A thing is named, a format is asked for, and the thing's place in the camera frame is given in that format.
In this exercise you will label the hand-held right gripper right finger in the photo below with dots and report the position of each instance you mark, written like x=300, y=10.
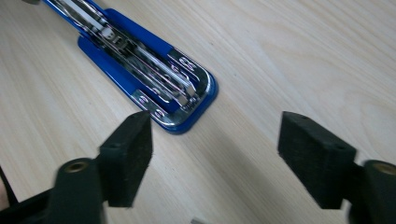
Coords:
x=314, y=161

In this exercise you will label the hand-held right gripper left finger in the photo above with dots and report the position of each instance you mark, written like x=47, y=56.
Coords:
x=127, y=161

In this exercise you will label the blue stapler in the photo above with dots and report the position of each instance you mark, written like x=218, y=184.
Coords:
x=149, y=71

